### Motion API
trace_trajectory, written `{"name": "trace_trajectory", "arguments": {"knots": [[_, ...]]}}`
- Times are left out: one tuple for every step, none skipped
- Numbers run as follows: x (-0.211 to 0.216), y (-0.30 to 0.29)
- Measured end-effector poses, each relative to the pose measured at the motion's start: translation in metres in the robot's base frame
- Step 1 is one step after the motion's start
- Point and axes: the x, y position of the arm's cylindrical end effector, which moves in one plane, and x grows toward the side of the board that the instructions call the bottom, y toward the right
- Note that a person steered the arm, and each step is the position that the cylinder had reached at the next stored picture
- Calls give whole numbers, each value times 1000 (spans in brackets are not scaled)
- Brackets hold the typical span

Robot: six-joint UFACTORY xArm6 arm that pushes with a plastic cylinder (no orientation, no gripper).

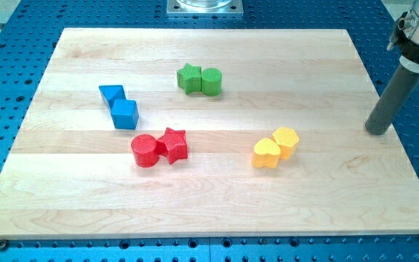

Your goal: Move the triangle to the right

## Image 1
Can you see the blue triangle block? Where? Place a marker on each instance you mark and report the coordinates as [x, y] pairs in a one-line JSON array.
[[111, 93]]

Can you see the green star block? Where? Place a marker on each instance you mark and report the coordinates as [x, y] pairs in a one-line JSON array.
[[189, 78]]

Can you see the light wooden board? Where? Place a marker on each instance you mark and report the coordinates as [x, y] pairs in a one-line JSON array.
[[71, 174]]

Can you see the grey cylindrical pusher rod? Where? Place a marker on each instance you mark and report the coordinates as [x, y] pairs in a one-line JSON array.
[[403, 82]]

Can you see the blue cube block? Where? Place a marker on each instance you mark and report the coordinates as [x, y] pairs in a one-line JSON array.
[[125, 114]]

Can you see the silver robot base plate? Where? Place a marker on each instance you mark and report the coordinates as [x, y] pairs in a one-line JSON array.
[[204, 8]]

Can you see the red star block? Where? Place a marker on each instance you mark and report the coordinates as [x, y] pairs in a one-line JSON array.
[[173, 145]]

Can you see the yellow heart block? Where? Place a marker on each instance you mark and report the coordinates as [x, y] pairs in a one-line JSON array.
[[266, 153]]

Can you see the yellow hexagon block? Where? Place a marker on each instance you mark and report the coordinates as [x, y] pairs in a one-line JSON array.
[[287, 139]]

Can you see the red cylinder block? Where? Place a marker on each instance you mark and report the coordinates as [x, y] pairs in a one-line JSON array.
[[144, 150]]

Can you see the green cylinder block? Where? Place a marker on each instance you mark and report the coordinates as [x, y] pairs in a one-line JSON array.
[[211, 81]]

